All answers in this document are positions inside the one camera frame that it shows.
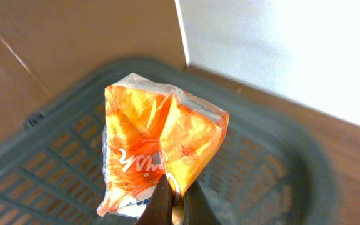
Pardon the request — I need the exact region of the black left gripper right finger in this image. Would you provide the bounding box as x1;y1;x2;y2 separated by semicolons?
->
184;180;221;225

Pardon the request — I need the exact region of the grey plastic mesh basket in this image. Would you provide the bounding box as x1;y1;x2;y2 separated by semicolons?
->
0;58;337;224

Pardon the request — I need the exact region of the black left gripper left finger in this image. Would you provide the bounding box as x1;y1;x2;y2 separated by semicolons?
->
135;175;173;225

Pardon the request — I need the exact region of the orange tissue packet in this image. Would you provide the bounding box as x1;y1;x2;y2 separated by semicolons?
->
97;73;229;218

